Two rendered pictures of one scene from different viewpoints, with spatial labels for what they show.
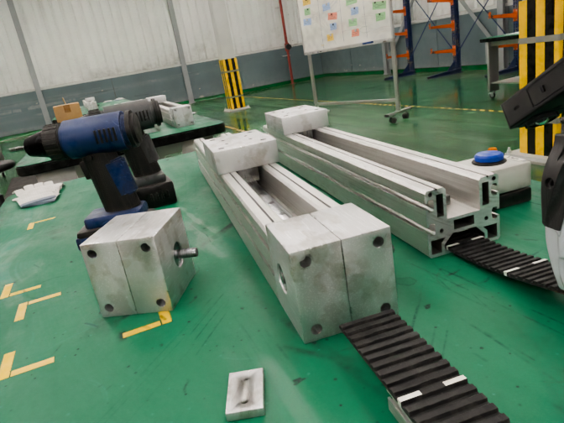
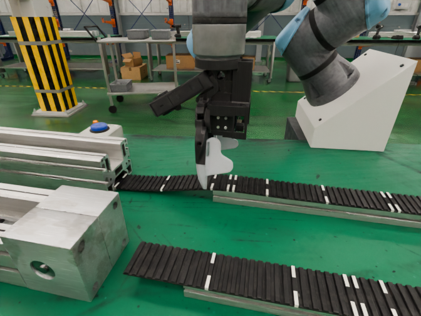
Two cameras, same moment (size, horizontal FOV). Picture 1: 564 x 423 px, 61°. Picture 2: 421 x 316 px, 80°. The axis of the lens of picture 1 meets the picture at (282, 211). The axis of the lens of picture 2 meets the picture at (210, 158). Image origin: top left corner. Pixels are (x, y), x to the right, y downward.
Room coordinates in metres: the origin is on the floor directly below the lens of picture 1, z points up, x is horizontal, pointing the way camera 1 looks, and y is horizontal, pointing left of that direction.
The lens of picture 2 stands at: (0.18, 0.11, 1.08)
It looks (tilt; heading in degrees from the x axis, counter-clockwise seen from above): 29 degrees down; 294
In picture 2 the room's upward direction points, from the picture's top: straight up
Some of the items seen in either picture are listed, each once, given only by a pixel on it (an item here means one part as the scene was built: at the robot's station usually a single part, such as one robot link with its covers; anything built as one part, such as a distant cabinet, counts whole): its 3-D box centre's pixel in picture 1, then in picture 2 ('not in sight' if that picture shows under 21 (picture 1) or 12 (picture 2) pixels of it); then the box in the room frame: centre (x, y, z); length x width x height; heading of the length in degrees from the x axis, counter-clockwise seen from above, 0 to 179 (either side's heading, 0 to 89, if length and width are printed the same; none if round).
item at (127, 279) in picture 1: (152, 258); not in sight; (0.55, 0.17, 0.83); 0.11 x 0.10 x 0.10; 81
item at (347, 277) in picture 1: (340, 264); (81, 232); (0.44, -0.05, 0.83); 0.12 x 0.09 x 0.10; 103
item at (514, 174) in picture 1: (484, 181); (100, 141); (0.67, -0.31, 0.81); 0.10 x 0.08 x 0.06; 103
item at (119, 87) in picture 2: not in sight; (139, 68); (2.44, -2.67, 0.50); 1.03 x 0.55 x 1.01; 31
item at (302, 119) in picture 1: (295, 124); not in sight; (1.16, -0.07, 0.87); 0.16 x 0.11 x 0.07; 13
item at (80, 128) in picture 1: (89, 188); not in sight; (0.75, 0.30, 0.89); 0.20 x 0.08 x 0.22; 91
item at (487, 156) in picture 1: (488, 159); (99, 128); (0.67, -0.31, 0.84); 0.04 x 0.04 x 0.02
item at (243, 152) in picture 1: (239, 157); not in sight; (0.87, 0.06, 0.87); 0.16 x 0.11 x 0.07; 13
